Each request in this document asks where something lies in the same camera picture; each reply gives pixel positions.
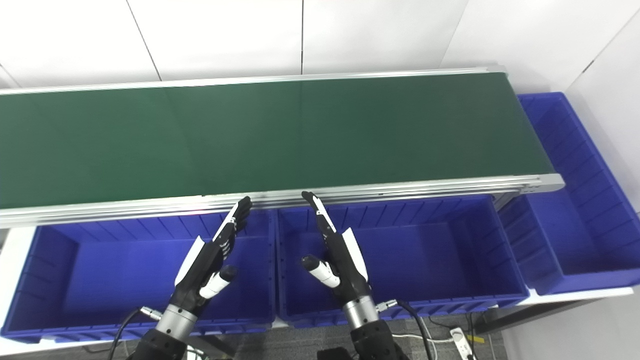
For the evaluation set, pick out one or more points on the blue plastic bin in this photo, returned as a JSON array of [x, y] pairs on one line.
[[575, 235], [110, 280], [430, 260]]

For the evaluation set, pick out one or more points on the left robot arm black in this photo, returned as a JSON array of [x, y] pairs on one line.
[[165, 335]]

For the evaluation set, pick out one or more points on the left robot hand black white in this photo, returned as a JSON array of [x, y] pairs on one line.
[[200, 275]]

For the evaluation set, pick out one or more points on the white power strip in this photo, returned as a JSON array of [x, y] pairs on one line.
[[462, 345]]

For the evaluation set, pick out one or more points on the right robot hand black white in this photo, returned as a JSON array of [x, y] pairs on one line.
[[347, 270]]

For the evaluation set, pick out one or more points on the grey aluminium conveyor leg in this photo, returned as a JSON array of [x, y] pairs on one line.
[[505, 200]]

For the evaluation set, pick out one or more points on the black table leg bar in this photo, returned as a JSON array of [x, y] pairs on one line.
[[520, 316]]

